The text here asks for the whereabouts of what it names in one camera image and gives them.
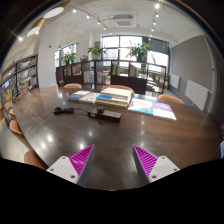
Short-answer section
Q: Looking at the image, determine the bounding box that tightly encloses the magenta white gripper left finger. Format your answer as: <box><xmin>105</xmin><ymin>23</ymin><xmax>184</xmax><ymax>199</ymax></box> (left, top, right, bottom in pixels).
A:
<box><xmin>47</xmin><ymin>145</ymin><xmax>95</xmax><ymax>187</ymax></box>

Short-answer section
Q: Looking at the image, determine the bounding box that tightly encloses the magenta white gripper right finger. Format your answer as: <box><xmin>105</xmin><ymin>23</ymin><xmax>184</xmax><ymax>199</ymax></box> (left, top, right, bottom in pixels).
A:
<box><xmin>133</xmin><ymin>145</ymin><xmax>179</xmax><ymax>183</ymax></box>

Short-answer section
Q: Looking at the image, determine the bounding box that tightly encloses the black charger plug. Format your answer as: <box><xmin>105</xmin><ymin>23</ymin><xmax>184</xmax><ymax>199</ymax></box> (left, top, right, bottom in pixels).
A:
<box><xmin>97</xmin><ymin>107</ymin><xmax>105</xmax><ymax>114</ymax></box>

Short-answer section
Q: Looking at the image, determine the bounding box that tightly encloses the orange chair left near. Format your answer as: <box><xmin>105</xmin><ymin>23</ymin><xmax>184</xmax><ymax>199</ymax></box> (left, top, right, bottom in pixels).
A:
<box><xmin>24</xmin><ymin>150</ymin><xmax>48</xmax><ymax>170</ymax></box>

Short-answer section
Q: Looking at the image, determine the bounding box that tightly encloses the orange chair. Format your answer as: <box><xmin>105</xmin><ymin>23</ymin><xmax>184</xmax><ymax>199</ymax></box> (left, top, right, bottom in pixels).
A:
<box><xmin>157</xmin><ymin>94</ymin><xmax>184</xmax><ymax>105</ymax></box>
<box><xmin>64</xmin><ymin>83</ymin><xmax>82</xmax><ymax>89</ymax></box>
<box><xmin>10</xmin><ymin>120</ymin><xmax>23</xmax><ymax>136</ymax></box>
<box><xmin>102</xmin><ymin>85</ymin><xmax>135</xmax><ymax>94</ymax></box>
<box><xmin>24</xmin><ymin>150</ymin><xmax>48</xmax><ymax>170</ymax></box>

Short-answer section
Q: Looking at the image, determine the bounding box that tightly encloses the purple white book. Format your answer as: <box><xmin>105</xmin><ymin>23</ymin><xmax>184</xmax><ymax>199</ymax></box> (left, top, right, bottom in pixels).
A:
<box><xmin>153</xmin><ymin>102</ymin><xmax>176</xmax><ymax>121</ymax></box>

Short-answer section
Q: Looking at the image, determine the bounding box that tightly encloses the black power strip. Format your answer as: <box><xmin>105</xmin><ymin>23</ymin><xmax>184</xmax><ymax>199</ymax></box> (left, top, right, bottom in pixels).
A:
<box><xmin>88</xmin><ymin>109</ymin><xmax>121</xmax><ymax>123</ymax></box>

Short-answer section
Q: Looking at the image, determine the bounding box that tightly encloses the colourful illustrated book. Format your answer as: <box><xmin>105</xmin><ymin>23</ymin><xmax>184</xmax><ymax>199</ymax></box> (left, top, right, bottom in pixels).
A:
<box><xmin>128</xmin><ymin>98</ymin><xmax>153</xmax><ymax>115</ymax></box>

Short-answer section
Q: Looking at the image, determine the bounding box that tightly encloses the orange chair far right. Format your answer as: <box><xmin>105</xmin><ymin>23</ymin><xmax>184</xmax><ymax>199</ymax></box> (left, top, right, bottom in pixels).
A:
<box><xmin>157</xmin><ymin>94</ymin><xmax>184</xmax><ymax>105</ymax></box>

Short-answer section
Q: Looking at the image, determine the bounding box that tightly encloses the blue cover book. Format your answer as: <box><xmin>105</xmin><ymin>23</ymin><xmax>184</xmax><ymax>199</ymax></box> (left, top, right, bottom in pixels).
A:
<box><xmin>68</xmin><ymin>90</ymin><xmax>89</xmax><ymax>101</ymax></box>

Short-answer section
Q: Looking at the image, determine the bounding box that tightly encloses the white cover book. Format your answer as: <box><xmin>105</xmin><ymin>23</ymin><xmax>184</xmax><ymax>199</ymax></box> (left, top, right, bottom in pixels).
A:
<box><xmin>80</xmin><ymin>92</ymin><xmax>99</xmax><ymax>104</ymax></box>

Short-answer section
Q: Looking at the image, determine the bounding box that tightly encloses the orange chair left middle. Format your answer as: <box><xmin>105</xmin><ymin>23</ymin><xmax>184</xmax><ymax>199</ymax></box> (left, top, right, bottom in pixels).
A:
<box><xmin>10</xmin><ymin>120</ymin><xmax>23</xmax><ymax>136</ymax></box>

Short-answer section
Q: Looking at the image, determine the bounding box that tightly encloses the stack of large books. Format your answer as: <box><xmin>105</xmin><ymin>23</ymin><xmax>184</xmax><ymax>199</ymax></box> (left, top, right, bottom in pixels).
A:
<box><xmin>96</xmin><ymin>88</ymin><xmax>132</xmax><ymax>107</ymax></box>

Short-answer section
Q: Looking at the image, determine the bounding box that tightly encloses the orange chair far left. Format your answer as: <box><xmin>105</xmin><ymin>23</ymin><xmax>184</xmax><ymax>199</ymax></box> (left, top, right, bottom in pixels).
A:
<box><xmin>64</xmin><ymin>83</ymin><xmax>82</xmax><ymax>89</ymax></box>

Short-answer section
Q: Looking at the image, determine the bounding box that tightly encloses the dark open shelf divider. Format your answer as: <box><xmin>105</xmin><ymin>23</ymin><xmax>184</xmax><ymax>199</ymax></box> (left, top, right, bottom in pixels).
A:
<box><xmin>56</xmin><ymin>59</ymin><xmax>166</xmax><ymax>95</ymax></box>

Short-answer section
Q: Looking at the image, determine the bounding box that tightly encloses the orange chair far centre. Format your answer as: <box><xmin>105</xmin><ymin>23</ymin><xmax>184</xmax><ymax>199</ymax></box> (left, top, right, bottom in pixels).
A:
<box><xmin>102</xmin><ymin>85</ymin><xmax>135</xmax><ymax>94</ymax></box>

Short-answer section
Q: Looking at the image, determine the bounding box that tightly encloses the potted plant left window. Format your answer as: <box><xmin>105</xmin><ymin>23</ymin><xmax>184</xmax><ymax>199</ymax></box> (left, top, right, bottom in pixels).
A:
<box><xmin>61</xmin><ymin>53</ymin><xmax>77</xmax><ymax>65</ymax></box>

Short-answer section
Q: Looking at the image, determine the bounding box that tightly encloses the potted plant centre right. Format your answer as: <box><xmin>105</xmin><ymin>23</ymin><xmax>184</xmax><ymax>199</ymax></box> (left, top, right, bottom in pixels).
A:
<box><xmin>127</xmin><ymin>42</ymin><xmax>150</xmax><ymax>62</ymax></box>

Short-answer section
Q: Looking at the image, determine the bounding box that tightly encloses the potted plant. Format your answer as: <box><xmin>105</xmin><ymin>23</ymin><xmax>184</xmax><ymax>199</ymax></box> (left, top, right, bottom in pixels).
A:
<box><xmin>88</xmin><ymin>46</ymin><xmax>105</xmax><ymax>60</ymax></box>
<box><xmin>127</xmin><ymin>42</ymin><xmax>150</xmax><ymax>62</ymax></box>

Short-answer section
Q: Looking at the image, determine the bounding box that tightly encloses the potted plant centre left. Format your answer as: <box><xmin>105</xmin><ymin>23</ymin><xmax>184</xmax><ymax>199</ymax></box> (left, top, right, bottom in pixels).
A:
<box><xmin>88</xmin><ymin>46</ymin><xmax>105</xmax><ymax>60</ymax></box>

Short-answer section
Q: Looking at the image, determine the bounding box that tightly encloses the ceiling air conditioner unit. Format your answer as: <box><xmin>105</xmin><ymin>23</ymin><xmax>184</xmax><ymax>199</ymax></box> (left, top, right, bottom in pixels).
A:
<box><xmin>111</xmin><ymin>14</ymin><xmax>136</xmax><ymax>27</ymax></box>

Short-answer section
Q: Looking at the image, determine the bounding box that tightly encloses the black adapter brick with cable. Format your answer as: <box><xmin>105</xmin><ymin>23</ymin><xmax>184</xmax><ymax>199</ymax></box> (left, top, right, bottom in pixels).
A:
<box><xmin>53</xmin><ymin>107</ymin><xmax>74</xmax><ymax>114</ymax></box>

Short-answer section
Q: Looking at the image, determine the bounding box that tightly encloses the left wall bookshelf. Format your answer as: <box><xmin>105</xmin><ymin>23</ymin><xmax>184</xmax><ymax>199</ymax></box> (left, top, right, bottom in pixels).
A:
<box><xmin>0</xmin><ymin>55</ymin><xmax>39</xmax><ymax>117</ymax></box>

